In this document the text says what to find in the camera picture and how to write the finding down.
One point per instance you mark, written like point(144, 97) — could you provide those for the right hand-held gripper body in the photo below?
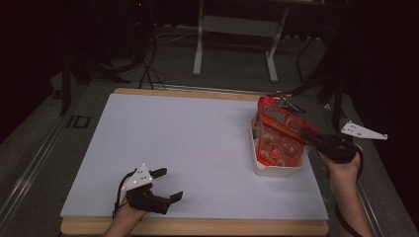
point(341, 149)

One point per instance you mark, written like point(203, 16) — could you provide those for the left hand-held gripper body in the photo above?
point(140, 179)

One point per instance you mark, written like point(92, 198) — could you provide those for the orange snack packet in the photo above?
point(280, 138)

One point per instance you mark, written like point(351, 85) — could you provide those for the red and black food packet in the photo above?
point(294, 108)

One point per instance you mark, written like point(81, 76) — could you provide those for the white food tray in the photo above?
point(280, 171)

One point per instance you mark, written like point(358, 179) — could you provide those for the person's right hand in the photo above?
point(342, 171)

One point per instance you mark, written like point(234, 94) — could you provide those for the person's left hand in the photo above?
point(130, 212)

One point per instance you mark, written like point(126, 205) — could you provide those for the black metal stand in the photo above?
point(66, 85)
point(337, 98)

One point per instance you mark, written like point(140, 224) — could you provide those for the wooden table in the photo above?
point(214, 227)

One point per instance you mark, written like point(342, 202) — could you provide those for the white table mat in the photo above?
point(197, 138)

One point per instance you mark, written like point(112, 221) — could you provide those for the black floor plate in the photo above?
point(78, 121)

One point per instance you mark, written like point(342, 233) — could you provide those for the metal floor rail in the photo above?
point(367, 204)
point(29, 171)

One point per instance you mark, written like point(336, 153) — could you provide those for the white metal desk frame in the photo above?
point(238, 25)

